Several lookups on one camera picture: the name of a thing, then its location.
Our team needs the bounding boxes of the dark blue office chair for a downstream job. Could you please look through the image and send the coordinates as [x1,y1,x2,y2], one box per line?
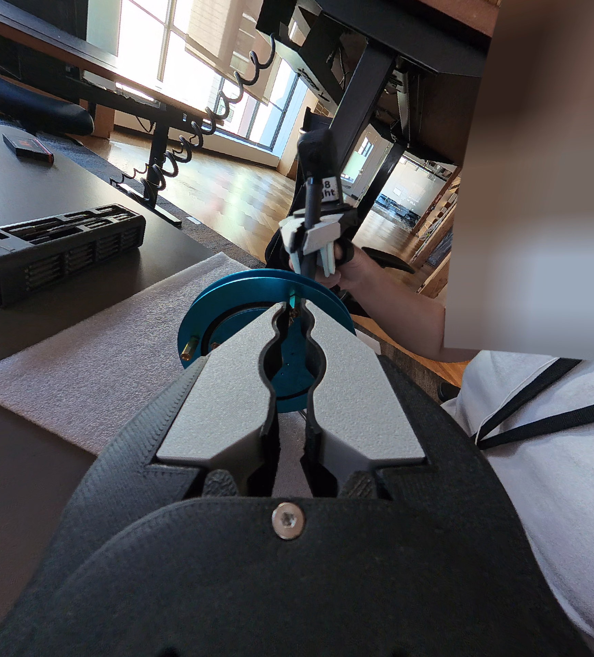
[0,62,95,135]

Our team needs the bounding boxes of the person's white shirt torso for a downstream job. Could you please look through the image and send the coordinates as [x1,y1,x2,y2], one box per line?
[440,351,594,657]

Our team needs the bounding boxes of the black precision screwdriver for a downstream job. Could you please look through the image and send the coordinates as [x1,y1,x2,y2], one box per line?
[291,177,323,309]

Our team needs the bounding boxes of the dark grey desk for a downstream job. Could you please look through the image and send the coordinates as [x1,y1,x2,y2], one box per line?
[0,120,221,657]

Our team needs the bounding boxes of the large window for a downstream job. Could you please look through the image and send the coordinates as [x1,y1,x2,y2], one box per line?
[87,0,308,155]

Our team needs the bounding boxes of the small black box red print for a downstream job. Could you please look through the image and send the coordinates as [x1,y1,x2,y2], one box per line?
[2,133,54,165]

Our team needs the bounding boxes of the black standing desk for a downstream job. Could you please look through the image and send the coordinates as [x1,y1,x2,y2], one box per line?
[256,0,498,221]

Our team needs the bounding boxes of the coiled black cable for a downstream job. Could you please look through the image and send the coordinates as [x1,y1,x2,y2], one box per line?
[109,33,277,198]

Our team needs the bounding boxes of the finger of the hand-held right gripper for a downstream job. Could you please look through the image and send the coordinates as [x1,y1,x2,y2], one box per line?
[278,215,306,256]
[306,217,345,253]

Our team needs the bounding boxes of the black screwdriver bit case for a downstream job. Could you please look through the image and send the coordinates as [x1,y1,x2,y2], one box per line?
[0,204,146,308]

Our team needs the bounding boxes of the person's right forearm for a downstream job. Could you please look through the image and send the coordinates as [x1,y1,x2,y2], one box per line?
[343,259,449,361]

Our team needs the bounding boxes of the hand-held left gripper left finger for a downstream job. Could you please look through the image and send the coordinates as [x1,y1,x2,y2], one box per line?
[156,302,290,498]

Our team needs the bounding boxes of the person's right hand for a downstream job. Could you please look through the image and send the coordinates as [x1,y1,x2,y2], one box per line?
[288,246,382,294]

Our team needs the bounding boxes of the white foam mat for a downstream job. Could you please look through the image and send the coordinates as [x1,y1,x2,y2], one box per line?
[0,252,382,496]

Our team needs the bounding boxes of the wooden background desk black legs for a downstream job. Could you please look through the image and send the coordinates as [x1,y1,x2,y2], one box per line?
[0,0,210,229]

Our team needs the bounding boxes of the blue metal wheel assembly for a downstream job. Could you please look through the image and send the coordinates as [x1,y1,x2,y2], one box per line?
[178,268,355,414]

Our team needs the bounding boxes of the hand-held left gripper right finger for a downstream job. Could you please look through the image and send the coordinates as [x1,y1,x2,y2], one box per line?
[301,300,426,498]

